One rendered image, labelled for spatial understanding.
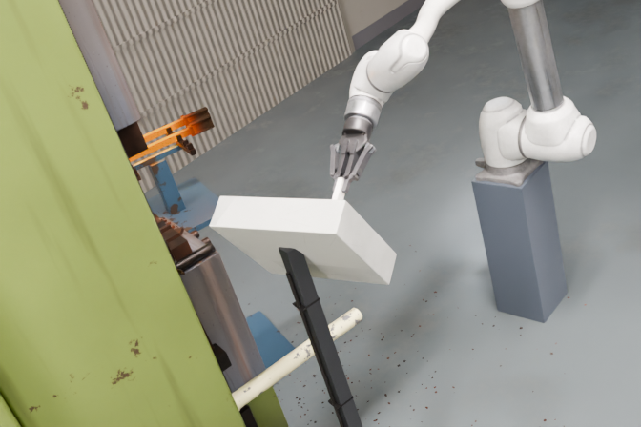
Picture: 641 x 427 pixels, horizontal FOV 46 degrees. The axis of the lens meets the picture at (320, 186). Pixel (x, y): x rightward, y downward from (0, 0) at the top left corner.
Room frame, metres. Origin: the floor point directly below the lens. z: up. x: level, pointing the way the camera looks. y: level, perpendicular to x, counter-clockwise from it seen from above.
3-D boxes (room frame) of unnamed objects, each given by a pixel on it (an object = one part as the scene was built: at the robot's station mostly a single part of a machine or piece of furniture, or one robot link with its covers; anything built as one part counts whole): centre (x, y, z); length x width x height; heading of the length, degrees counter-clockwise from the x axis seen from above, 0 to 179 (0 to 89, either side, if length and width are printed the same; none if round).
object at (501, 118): (2.32, -0.67, 0.77); 0.18 x 0.16 x 0.22; 41
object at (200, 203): (2.55, 0.54, 0.74); 0.40 x 0.30 x 0.02; 21
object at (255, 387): (1.66, 0.20, 0.62); 0.44 x 0.05 x 0.05; 118
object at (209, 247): (1.75, 0.51, 0.93); 0.40 x 0.03 x 0.03; 118
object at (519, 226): (2.33, -0.66, 0.30); 0.20 x 0.20 x 0.60; 41
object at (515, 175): (2.34, -0.65, 0.63); 0.22 x 0.18 x 0.06; 41
